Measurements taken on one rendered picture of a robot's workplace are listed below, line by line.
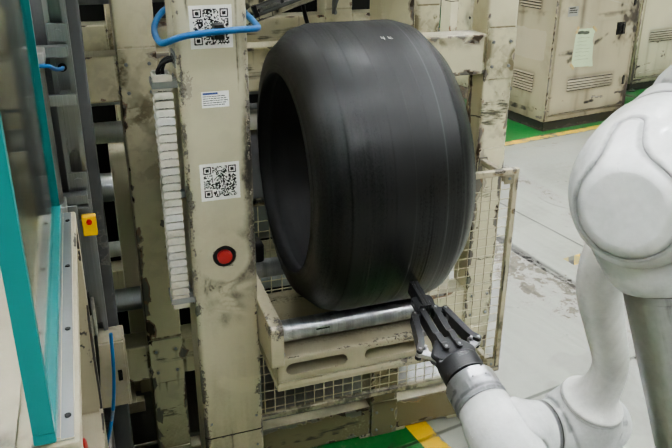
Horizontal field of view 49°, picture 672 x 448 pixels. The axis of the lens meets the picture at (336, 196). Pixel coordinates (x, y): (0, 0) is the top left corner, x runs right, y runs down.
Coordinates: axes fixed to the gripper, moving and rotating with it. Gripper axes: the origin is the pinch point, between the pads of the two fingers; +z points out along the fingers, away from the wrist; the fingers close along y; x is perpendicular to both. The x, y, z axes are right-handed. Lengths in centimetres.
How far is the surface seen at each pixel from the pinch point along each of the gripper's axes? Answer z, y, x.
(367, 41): 28.9, 4.2, -39.9
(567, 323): 88, -130, 128
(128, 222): 88, 49, 41
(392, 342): 5.9, 0.8, 18.2
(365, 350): 5.8, 6.8, 18.8
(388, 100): 15.2, 4.8, -34.9
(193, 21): 32, 36, -44
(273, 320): 9.6, 25.9, 9.0
